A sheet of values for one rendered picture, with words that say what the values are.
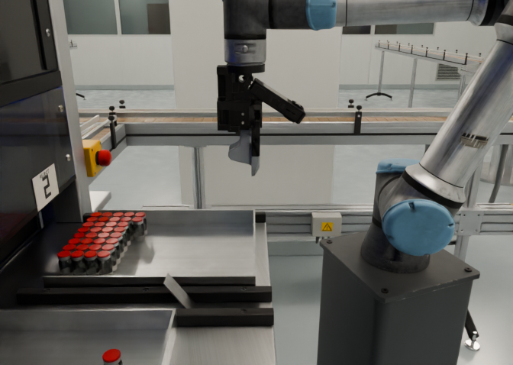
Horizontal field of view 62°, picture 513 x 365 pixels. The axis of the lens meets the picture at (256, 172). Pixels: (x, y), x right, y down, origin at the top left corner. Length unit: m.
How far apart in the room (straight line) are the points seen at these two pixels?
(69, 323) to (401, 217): 0.55
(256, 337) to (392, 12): 0.61
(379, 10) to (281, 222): 1.15
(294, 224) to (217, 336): 1.23
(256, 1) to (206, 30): 1.49
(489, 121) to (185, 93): 1.72
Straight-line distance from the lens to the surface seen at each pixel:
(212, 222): 0.95
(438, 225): 0.80
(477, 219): 2.06
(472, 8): 0.91
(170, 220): 0.96
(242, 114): 0.78
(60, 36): 0.95
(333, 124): 1.69
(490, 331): 2.29
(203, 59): 2.25
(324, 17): 0.75
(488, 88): 0.79
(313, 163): 2.37
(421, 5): 0.88
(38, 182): 0.83
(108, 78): 9.26
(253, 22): 0.76
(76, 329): 0.70
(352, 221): 1.87
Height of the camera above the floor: 1.30
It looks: 19 degrees down
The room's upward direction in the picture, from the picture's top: straight up
